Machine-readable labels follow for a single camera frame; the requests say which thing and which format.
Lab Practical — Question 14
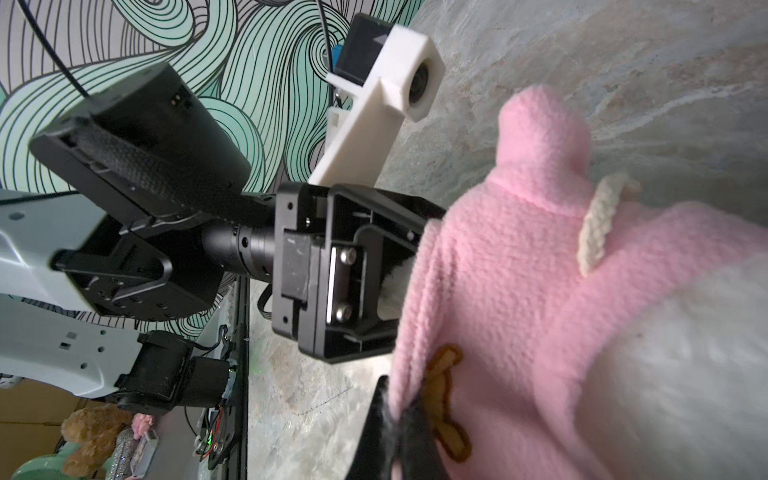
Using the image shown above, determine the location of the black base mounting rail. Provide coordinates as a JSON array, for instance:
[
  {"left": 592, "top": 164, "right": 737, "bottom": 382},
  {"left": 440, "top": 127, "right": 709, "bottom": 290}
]
[{"left": 208, "top": 277, "right": 250, "bottom": 480}]

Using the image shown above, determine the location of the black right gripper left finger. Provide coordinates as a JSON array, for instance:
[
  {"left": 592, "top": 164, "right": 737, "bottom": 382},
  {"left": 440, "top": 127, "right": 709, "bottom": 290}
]
[{"left": 346, "top": 375, "right": 393, "bottom": 480}]

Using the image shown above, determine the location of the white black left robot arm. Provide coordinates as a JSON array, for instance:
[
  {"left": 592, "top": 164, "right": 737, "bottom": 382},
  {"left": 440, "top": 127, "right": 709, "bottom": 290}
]
[{"left": 1, "top": 60, "right": 443, "bottom": 413}]

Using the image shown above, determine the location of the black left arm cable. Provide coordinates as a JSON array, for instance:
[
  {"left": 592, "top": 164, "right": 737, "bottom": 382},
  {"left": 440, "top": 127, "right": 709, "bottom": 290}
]
[{"left": 16, "top": 0, "right": 91, "bottom": 100}]

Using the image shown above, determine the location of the pink knitted bear sweater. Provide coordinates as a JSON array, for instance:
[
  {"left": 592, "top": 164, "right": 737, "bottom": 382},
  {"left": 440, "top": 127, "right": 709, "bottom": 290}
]
[{"left": 383, "top": 86, "right": 767, "bottom": 479}]

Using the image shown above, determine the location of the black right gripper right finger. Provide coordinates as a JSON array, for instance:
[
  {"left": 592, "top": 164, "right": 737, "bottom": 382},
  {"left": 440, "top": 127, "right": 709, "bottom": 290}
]
[{"left": 395, "top": 401, "right": 449, "bottom": 480}]

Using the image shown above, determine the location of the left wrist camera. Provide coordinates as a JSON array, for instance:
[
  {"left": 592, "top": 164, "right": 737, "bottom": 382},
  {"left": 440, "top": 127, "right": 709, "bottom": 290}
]
[{"left": 308, "top": 13, "right": 445, "bottom": 187}]

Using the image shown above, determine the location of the brown plush teddy background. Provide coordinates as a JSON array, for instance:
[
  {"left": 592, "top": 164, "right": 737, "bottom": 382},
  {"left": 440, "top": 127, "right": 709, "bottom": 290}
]
[{"left": 61, "top": 404, "right": 133, "bottom": 478}]

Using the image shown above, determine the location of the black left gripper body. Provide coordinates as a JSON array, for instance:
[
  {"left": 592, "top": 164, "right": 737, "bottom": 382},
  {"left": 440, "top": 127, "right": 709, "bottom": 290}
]
[{"left": 271, "top": 183, "right": 445, "bottom": 363}]

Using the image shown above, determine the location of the white plush teddy bear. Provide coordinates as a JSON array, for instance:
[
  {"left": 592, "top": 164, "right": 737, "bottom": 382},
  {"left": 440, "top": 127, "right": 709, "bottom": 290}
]
[{"left": 380, "top": 250, "right": 767, "bottom": 479}]

